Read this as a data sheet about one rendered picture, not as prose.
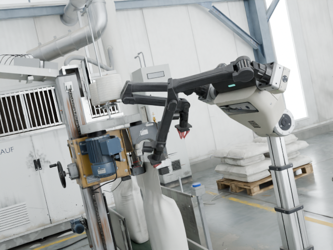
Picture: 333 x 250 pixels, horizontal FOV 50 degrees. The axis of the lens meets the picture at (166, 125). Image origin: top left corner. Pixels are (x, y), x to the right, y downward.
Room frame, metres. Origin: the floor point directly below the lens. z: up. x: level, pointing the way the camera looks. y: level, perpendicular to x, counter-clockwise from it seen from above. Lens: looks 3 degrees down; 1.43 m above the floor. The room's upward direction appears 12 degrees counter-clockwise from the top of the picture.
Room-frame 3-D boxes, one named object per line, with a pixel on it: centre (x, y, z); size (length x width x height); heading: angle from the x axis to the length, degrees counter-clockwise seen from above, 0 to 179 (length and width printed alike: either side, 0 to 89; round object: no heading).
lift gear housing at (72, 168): (2.30, 0.66, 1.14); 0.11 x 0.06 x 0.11; 24
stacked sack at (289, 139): (5.50, -1.59, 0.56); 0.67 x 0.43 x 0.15; 24
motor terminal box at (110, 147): (2.10, 0.35, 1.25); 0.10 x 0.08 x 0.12; 139
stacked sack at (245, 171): (5.03, -1.11, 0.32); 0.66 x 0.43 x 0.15; 116
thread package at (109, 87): (2.23, 0.30, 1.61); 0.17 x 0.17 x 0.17
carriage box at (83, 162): (2.40, 0.50, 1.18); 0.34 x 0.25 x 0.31; 114
